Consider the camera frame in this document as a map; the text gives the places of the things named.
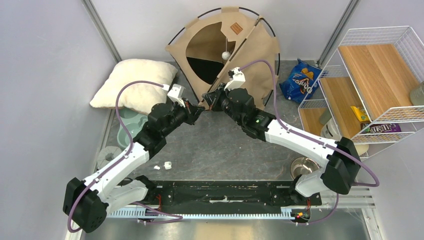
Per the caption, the clear glass jar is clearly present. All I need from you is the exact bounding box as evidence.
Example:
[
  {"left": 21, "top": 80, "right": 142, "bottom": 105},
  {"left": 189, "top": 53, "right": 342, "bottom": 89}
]
[{"left": 409, "top": 82, "right": 424, "bottom": 106}]

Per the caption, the white fluffy pillow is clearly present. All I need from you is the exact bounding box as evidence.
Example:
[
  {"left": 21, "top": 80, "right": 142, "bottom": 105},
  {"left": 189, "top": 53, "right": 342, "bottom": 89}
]
[{"left": 89, "top": 58, "right": 179, "bottom": 116}]

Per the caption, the white plastic jar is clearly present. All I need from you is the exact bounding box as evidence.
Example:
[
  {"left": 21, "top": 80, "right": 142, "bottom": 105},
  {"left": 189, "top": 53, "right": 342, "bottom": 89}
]
[{"left": 320, "top": 118, "right": 342, "bottom": 141}]

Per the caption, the steel pet bowl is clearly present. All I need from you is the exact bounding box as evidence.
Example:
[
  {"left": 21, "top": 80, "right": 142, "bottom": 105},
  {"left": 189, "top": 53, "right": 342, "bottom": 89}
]
[{"left": 290, "top": 157, "right": 320, "bottom": 180}]

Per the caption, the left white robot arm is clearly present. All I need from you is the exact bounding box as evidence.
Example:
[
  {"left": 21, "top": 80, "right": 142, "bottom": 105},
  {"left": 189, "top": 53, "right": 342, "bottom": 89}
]
[{"left": 63, "top": 99, "right": 205, "bottom": 233}]

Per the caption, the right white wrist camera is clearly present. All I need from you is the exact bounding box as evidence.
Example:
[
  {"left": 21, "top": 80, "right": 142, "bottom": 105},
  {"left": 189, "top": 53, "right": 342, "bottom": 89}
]
[{"left": 224, "top": 67, "right": 246, "bottom": 91}]

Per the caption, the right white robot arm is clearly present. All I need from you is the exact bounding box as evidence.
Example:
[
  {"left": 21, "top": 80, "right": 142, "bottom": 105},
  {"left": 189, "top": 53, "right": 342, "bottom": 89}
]
[{"left": 202, "top": 85, "right": 361, "bottom": 197}]

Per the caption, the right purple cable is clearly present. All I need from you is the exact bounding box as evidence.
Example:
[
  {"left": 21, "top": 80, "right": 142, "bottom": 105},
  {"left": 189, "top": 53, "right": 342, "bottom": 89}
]
[{"left": 239, "top": 59, "right": 381, "bottom": 226}]

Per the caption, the blue chip bag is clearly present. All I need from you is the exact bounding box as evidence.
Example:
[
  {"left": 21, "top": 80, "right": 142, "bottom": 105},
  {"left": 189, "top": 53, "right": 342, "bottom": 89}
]
[{"left": 279, "top": 58, "right": 322, "bottom": 104}]

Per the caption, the purple candy bag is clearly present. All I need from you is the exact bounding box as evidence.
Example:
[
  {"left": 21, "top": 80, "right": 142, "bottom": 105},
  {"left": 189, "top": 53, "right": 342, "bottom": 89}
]
[{"left": 360, "top": 123, "right": 402, "bottom": 134}]

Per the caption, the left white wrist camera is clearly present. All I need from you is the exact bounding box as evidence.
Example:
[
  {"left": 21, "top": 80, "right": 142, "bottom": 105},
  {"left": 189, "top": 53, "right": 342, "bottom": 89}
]
[{"left": 162, "top": 84, "right": 186, "bottom": 108}]

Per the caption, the white pompom toy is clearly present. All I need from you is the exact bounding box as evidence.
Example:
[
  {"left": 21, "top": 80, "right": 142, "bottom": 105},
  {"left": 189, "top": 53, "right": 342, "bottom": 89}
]
[{"left": 221, "top": 38, "right": 231, "bottom": 61}]

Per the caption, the yellow snack packet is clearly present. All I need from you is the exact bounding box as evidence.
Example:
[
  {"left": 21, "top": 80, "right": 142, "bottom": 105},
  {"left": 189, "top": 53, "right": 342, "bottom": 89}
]
[{"left": 350, "top": 106, "right": 370, "bottom": 122}]

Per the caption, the grey toilet paper roll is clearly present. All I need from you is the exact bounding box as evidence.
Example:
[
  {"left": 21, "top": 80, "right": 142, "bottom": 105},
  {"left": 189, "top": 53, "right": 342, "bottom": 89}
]
[{"left": 96, "top": 146, "right": 122, "bottom": 170}]

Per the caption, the black tent pole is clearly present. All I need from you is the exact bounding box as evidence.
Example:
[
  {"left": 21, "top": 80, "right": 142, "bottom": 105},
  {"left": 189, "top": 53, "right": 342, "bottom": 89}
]
[{"left": 167, "top": 6, "right": 281, "bottom": 107}]

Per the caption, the white wire shelf rack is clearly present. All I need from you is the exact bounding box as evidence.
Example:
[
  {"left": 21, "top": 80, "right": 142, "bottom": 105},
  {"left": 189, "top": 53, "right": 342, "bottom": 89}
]
[{"left": 298, "top": 26, "right": 424, "bottom": 160}]

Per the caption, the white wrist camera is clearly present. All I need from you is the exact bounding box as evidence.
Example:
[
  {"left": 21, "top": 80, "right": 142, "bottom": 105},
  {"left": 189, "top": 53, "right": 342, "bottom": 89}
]
[
  {"left": 162, "top": 84, "right": 186, "bottom": 108},
  {"left": 224, "top": 67, "right": 246, "bottom": 91}
]

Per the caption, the small white plastic cap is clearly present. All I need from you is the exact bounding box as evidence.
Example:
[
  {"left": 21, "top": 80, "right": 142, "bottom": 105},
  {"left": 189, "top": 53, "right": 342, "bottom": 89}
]
[{"left": 163, "top": 161, "right": 172, "bottom": 170}]

